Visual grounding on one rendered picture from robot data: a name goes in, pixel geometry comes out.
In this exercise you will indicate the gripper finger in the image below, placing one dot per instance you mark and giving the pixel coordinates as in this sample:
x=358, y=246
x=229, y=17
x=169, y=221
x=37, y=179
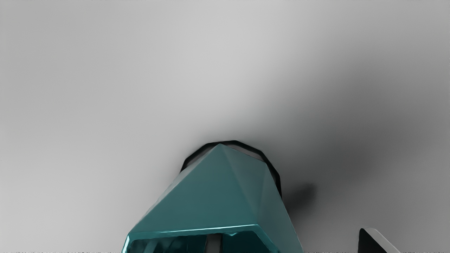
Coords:
x=372, y=243

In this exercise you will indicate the teal faceted mug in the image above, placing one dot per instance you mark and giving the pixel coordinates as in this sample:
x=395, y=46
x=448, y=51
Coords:
x=214, y=196

